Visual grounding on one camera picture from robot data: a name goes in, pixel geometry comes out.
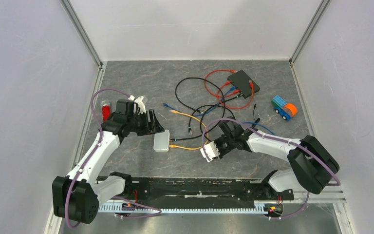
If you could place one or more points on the black network switch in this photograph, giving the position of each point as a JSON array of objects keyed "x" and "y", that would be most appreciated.
[{"x": 244, "y": 83}]

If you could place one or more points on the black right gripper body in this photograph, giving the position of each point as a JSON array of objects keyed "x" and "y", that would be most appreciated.
[{"x": 224, "y": 145}]

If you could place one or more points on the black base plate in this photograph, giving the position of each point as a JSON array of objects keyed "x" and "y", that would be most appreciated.
[{"x": 202, "y": 193}]

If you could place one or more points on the red glitter tube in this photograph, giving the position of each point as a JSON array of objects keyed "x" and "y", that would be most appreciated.
[{"x": 105, "y": 109}]

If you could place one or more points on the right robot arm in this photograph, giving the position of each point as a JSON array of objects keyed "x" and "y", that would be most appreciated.
[{"x": 312, "y": 166}]

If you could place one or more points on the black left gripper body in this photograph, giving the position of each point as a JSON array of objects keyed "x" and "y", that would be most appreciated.
[{"x": 141, "y": 126}]

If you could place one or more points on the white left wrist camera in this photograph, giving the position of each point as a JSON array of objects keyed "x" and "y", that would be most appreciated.
[{"x": 140, "y": 104}]

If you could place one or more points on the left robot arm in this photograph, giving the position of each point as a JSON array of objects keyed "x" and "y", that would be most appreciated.
[{"x": 78, "y": 195}]

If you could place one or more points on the clear plastic box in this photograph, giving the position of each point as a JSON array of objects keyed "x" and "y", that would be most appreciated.
[{"x": 161, "y": 141}]

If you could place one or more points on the blue lego brick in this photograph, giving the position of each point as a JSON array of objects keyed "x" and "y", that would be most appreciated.
[{"x": 278, "y": 104}]

